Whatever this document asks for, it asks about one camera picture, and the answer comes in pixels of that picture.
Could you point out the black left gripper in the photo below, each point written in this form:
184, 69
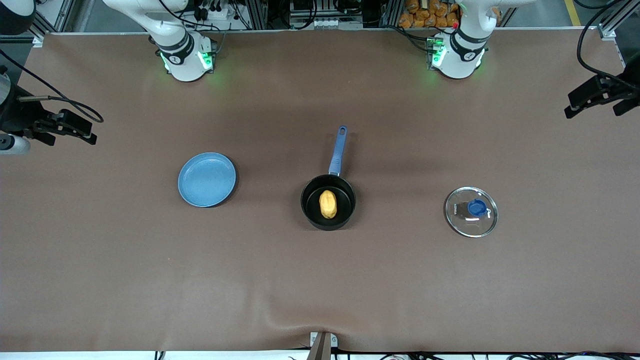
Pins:
626, 83

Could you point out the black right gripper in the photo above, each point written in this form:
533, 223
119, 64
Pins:
19, 118

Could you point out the glass lid with blue knob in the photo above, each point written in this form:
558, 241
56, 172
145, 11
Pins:
477, 207

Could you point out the yellow potato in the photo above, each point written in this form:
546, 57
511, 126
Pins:
328, 204

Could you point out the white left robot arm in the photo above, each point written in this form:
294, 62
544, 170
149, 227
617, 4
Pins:
460, 60

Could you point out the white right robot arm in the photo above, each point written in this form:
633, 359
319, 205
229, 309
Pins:
182, 60

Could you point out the blue round plate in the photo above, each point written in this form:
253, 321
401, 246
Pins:
207, 180

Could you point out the white power strip with plugs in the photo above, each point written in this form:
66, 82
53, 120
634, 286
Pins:
215, 11

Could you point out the bag of orange buns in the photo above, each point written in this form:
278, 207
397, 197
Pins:
427, 14

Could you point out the aluminium frame post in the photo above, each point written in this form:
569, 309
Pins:
47, 17
612, 25

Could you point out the metal table clamp bracket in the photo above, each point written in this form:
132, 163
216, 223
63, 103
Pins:
322, 345

